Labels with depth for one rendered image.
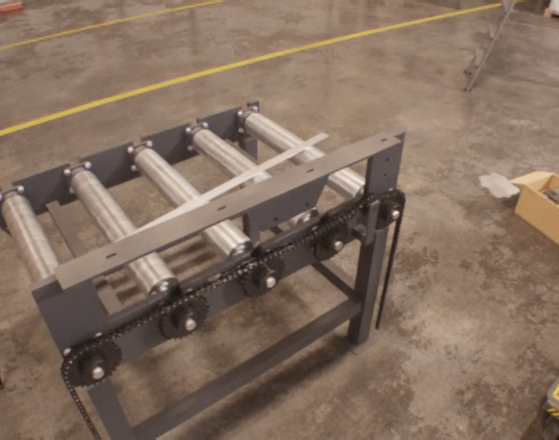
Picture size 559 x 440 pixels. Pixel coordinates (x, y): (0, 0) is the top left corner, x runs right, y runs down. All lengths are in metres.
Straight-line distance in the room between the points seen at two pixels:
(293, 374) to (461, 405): 0.79
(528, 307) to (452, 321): 0.48
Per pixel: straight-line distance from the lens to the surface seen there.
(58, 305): 1.33
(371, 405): 2.33
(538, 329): 2.88
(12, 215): 2.03
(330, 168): 1.54
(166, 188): 1.98
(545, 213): 3.49
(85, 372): 1.42
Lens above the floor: 1.98
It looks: 38 degrees down
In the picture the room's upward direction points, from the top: straight up
